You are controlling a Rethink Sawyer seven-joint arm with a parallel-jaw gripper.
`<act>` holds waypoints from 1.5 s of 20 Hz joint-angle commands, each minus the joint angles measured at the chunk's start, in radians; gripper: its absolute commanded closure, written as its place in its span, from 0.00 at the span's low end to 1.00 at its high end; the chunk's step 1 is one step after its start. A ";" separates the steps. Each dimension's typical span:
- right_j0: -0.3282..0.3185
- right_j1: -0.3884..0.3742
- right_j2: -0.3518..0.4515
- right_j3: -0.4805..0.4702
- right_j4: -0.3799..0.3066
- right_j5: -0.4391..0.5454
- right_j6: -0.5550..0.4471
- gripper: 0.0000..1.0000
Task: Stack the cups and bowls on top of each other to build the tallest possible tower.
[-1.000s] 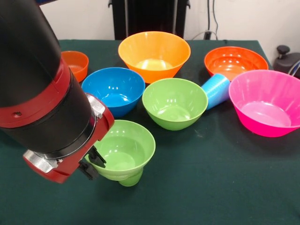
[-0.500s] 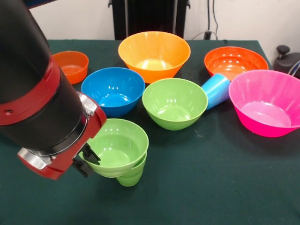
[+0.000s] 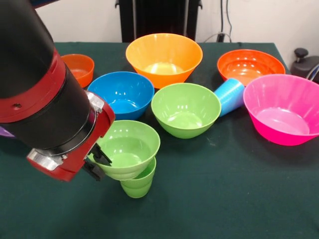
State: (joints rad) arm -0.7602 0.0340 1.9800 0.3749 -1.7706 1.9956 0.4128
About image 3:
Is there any dark green tablecloth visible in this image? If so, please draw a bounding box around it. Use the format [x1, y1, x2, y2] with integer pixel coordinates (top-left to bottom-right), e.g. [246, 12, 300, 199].
[0, 41, 319, 239]

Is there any white cable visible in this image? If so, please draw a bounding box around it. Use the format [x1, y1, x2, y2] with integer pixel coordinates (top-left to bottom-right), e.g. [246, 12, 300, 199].
[203, 32, 220, 43]

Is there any black wall cable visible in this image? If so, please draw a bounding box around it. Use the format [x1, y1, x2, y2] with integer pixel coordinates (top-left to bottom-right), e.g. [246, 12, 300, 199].
[220, 0, 234, 43]

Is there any blue bowl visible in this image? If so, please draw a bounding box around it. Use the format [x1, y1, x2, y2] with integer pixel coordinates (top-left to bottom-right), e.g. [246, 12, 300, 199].
[87, 71, 155, 121]

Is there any blue cup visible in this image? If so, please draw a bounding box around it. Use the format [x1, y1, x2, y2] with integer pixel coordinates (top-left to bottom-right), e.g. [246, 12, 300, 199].
[213, 78, 245, 118]

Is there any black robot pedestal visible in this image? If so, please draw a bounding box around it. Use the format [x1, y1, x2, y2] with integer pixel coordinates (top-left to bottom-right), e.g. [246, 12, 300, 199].
[115, 0, 203, 43]

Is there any small orange bowl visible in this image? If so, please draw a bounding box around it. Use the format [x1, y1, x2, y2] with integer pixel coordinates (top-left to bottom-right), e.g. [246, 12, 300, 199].
[60, 54, 95, 88]

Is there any large pink bowl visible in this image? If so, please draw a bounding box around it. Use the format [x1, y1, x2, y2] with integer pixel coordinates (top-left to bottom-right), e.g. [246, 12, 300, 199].
[243, 74, 319, 147]

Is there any wide purple bowl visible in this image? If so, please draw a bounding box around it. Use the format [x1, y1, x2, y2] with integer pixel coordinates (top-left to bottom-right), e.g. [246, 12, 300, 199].
[0, 125, 15, 138]

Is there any large green bowl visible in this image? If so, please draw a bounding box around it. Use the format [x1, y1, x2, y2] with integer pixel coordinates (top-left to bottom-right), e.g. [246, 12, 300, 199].
[151, 83, 222, 139]

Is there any stack of green cups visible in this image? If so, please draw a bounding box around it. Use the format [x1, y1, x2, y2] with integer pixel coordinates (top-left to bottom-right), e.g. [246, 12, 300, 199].
[119, 156, 157, 199]

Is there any wide red-orange bowl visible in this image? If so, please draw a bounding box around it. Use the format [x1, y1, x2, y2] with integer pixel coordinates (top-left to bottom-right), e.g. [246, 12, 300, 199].
[216, 49, 287, 87]

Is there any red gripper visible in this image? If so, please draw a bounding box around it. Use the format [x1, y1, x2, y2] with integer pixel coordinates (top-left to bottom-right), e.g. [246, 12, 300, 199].
[26, 103, 116, 183]

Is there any grey chair with black knob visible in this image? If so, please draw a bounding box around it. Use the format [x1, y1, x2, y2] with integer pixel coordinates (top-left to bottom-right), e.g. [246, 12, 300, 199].
[290, 48, 319, 83]

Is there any small green bowl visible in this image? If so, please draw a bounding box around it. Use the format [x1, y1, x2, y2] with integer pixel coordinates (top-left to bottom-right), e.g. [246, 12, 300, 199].
[87, 119, 161, 181]

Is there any large yellow-orange bowl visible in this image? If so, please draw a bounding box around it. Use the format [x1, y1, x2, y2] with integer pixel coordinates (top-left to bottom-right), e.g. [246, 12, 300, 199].
[125, 33, 203, 90]

